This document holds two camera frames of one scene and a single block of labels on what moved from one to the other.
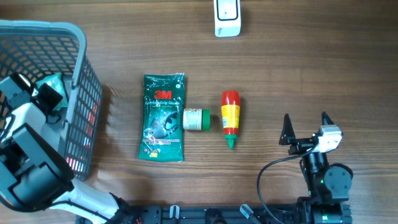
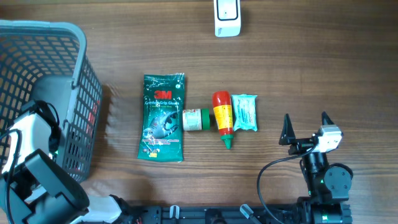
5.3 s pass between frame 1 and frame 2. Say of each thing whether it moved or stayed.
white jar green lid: stayed
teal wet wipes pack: moved
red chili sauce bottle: moved
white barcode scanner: stayed
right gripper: stayed
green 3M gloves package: stayed
